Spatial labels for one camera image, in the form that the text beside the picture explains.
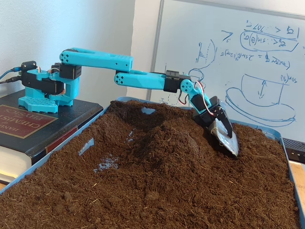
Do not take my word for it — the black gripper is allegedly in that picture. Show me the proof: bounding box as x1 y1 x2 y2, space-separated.
192 96 240 157

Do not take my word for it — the brown soil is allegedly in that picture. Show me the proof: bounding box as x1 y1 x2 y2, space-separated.
0 99 301 229

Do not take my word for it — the blue plastic tray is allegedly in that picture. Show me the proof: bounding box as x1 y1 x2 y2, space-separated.
0 96 305 229

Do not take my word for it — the black perforated device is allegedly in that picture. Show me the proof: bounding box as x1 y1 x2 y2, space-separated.
282 137 305 164

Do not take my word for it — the whiteboard with blue sketches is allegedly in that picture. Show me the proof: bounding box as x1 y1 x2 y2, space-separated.
147 0 305 141

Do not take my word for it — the black chemistry handbook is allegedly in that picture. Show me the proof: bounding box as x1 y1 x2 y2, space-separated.
0 90 104 186

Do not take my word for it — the black controller board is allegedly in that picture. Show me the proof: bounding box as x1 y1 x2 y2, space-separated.
20 61 38 76

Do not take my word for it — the red white servo wire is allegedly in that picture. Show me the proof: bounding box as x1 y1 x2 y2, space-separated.
178 93 190 105
195 80 215 117

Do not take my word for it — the black cable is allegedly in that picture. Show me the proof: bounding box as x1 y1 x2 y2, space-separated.
0 75 23 84

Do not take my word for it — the blue cable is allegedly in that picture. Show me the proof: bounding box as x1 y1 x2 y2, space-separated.
0 67 22 81

